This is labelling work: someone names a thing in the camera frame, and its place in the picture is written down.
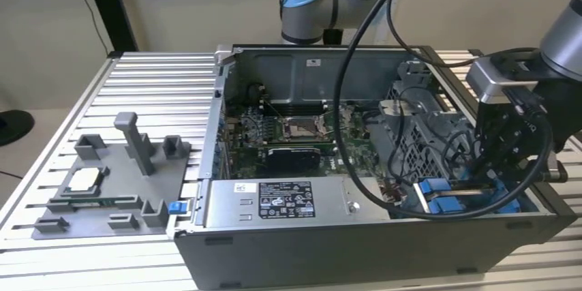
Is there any hard disk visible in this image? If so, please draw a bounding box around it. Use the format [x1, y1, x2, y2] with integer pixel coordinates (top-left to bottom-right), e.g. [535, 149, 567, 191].
[417, 177, 521, 215]

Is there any grey perforated disk bay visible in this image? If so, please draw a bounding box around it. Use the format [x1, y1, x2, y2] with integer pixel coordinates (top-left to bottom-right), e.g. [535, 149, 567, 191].
[366, 62, 477, 185]

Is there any green motherboard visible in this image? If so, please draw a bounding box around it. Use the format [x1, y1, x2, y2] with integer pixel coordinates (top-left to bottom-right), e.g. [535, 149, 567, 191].
[224, 99, 380, 180]

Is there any CPU socket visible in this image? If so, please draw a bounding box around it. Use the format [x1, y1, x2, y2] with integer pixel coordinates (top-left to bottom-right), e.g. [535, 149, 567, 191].
[282, 114, 332, 141]

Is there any black graphics card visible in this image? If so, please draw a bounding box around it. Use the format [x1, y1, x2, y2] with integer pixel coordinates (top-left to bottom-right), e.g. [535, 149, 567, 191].
[264, 146, 321, 173]

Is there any dark grey PC case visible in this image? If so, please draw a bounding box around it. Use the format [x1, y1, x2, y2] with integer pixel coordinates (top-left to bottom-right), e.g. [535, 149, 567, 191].
[174, 44, 577, 287]

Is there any silver power supply unit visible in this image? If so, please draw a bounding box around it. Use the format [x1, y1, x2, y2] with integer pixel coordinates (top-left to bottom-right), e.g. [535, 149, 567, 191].
[204, 177, 392, 230]

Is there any grey parts rack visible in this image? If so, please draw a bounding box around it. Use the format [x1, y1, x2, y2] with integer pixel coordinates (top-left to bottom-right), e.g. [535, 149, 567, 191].
[29, 112, 192, 241]

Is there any green RAM stick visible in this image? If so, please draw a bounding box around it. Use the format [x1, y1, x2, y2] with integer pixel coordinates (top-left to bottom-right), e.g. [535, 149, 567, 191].
[66, 196, 121, 208]

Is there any silver CPU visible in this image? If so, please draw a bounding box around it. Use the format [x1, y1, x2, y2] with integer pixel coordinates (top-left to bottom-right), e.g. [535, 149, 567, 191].
[66, 169, 103, 192]

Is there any black round stand base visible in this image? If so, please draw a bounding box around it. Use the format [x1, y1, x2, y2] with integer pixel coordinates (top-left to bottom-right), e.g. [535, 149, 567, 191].
[0, 109, 35, 147]

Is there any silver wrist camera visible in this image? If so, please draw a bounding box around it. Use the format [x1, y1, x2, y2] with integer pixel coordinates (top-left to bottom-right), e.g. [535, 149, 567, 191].
[464, 60, 543, 105]

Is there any black looped disk wire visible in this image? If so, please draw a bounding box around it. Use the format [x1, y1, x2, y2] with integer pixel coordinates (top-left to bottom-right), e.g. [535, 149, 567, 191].
[389, 87, 440, 183]

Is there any red wire bundle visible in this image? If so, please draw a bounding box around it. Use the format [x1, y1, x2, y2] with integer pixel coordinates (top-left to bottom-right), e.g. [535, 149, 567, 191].
[380, 184, 412, 207]

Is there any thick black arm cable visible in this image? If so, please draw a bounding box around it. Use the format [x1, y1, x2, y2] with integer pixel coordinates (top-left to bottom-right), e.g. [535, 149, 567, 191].
[333, 0, 553, 221]

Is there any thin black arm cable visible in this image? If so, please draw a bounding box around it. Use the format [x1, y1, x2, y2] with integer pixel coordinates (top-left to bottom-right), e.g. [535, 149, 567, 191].
[385, 0, 483, 69]

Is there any black frame post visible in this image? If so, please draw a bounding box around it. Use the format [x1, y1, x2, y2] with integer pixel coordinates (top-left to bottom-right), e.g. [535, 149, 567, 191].
[78, 0, 140, 54]

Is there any thin black wall cable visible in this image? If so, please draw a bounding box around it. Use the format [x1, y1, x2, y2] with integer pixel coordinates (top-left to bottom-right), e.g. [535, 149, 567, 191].
[69, 0, 111, 55]

